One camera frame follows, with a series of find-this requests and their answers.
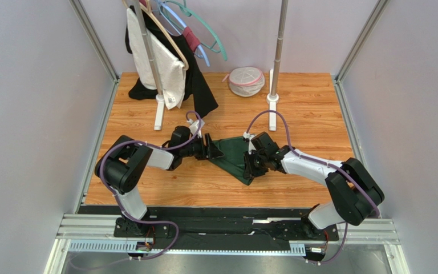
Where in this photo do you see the white rack foot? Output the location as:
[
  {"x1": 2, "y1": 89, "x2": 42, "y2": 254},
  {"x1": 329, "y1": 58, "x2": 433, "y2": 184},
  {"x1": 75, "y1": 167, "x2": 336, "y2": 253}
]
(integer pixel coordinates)
[
  {"x1": 153, "y1": 94, "x2": 165, "y2": 131},
  {"x1": 266, "y1": 68, "x2": 279, "y2": 131}
]

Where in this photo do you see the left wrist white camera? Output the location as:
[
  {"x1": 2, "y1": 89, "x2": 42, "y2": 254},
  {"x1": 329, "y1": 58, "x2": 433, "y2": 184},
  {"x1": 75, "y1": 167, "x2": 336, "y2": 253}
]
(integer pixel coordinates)
[{"x1": 186, "y1": 118, "x2": 205, "y2": 138}]

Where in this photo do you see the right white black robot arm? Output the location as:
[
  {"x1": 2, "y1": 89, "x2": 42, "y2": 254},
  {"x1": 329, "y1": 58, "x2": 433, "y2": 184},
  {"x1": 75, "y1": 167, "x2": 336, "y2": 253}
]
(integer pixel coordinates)
[{"x1": 243, "y1": 132, "x2": 385, "y2": 229}]

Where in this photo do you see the teal plastic hanger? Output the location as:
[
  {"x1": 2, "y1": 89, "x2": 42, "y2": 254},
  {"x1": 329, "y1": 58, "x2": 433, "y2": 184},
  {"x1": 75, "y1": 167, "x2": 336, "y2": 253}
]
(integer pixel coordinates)
[{"x1": 165, "y1": 1, "x2": 229, "y2": 62}]

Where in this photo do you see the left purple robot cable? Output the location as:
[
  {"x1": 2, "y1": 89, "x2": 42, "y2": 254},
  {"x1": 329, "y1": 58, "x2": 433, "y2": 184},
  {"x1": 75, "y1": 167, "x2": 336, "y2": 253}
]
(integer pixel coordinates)
[{"x1": 99, "y1": 111, "x2": 205, "y2": 263}]

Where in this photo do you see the left white rack foot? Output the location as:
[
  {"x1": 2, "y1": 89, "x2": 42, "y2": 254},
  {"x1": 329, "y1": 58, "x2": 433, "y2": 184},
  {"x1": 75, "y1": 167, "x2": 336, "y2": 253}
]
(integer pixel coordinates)
[{"x1": 153, "y1": 94, "x2": 165, "y2": 131}]

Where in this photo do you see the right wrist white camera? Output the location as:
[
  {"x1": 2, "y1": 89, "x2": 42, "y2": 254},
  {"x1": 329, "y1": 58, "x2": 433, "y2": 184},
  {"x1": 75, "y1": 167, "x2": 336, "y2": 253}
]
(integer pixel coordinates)
[{"x1": 243, "y1": 132, "x2": 256, "y2": 154}]

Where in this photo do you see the right metal rack pole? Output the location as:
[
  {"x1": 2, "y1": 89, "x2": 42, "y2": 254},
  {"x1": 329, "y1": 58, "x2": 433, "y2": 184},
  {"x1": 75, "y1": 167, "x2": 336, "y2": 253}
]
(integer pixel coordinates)
[{"x1": 270, "y1": 0, "x2": 289, "y2": 98}]

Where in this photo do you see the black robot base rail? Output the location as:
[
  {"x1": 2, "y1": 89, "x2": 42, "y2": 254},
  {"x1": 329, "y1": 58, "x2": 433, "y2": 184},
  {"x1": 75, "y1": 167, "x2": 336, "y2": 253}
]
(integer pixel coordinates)
[{"x1": 78, "y1": 205, "x2": 345, "y2": 253}]

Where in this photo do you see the dark red hanging cloth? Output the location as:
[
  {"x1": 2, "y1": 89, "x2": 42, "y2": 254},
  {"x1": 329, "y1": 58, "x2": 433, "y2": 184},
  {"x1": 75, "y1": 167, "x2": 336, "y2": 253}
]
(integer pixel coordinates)
[{"x1": 182, "y1": 26, "x2": 201, "y2": 53}]

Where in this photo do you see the blue plastic hanger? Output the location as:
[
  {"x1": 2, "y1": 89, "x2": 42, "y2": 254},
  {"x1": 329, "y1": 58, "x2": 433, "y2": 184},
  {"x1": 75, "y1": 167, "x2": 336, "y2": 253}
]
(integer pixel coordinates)
[{"x1": 156, "y1": 1, "x2": 210, "y2": 67}]

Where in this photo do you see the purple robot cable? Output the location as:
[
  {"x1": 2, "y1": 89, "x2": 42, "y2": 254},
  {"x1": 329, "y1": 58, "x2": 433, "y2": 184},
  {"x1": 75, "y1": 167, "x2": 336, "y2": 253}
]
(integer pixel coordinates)
[
  {"x1": 99, "y1": 111, "x2": 205, "y2": 263},
  {"x1": 245, "y1": 110, "x2": 381, "y2": 265}
]

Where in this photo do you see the right white rack foot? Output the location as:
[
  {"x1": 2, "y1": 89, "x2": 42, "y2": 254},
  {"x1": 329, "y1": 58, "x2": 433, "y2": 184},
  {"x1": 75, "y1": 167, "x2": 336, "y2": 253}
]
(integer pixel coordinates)
[{"x1": 266, "y1": 68, "x2": 279, "y2": 131}]

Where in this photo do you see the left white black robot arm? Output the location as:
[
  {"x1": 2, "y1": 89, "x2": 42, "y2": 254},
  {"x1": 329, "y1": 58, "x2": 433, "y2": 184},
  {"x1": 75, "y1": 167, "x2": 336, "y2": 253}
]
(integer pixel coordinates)
[{"x1": 94, "y1": 126, "x2": 224, "y2": 224}]

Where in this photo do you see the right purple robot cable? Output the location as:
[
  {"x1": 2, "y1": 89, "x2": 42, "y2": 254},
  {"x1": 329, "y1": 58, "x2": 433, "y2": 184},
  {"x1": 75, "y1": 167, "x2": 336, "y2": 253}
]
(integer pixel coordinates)
[{"x1": 245, "y1": 110, "x2": 381, "y2": 265}]

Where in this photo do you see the white hanging towel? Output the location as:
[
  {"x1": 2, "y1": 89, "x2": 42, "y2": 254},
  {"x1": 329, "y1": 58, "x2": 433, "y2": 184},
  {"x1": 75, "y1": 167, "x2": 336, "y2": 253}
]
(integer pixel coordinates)
[{"x1": 125, "y1": 6, "x2": 186, "y2": 109}]

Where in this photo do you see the white mesh laundry bag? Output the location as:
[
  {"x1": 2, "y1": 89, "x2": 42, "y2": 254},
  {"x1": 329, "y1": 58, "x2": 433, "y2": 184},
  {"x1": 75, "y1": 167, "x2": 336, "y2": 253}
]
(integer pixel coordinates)
[{"x1": 222, "y1": 67, "x2": 265, "y2": 98}]

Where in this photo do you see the aluminium frame rail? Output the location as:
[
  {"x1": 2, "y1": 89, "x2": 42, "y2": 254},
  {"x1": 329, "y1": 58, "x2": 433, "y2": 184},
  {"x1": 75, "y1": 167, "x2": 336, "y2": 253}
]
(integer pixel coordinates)
[{"x1": 44, "y1": 207, "x2": 409, "y2": 273}]

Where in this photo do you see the dark green cloth napkin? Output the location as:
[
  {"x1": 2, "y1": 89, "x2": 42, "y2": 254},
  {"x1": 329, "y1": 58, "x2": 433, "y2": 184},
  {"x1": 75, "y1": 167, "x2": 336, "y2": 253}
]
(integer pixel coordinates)
[{"x1": 210, "y1": 137, "x2": 253, "y2": 186}]

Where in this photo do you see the wrist white camera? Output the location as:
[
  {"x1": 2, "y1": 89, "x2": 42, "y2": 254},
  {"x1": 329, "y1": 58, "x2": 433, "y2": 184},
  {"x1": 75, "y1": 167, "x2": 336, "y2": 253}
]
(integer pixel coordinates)
[
  {"x1": 186, "y1": 118, "x2": 205, "y2": 138},
  {"x1": 243, "y1": 132, "x2": 256, "y2": 154}
]

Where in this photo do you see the metal rack pole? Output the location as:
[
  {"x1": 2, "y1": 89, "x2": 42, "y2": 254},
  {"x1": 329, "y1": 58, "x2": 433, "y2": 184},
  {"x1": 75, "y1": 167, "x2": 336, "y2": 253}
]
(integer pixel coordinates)
[
  {"x1": 270, "y1": 0, "x2": 289, "y2": 98},
  {"x1": 133, "y1": 0, "x2": 164, "y2": 100}
]

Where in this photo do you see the black hanging garment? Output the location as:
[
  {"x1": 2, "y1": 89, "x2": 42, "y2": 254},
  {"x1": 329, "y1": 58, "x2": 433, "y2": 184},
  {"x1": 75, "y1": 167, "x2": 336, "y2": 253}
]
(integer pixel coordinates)
[{"x1": 143, "y1": 13, "x2": 218, "y2": 118}]

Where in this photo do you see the wooden clothes hanger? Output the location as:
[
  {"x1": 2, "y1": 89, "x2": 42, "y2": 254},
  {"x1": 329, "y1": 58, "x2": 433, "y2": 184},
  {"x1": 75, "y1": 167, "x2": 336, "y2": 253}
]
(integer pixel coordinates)
[{"x1": 140, "y1": 1, "x2": 189, "y2": 71}]

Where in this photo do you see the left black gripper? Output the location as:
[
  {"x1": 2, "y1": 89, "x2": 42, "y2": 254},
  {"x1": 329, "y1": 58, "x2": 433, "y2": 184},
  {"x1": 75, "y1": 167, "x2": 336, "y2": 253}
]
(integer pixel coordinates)
[{"x1": 180, "y1": 133, "x2": 224, "y2": 160}]

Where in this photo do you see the left metal rack pole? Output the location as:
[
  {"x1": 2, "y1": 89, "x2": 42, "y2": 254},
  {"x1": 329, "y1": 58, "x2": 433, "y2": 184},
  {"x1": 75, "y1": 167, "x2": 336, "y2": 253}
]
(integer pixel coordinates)
[{"x1": 133, "y1": 0, "x2": 164, "y2": 100}]

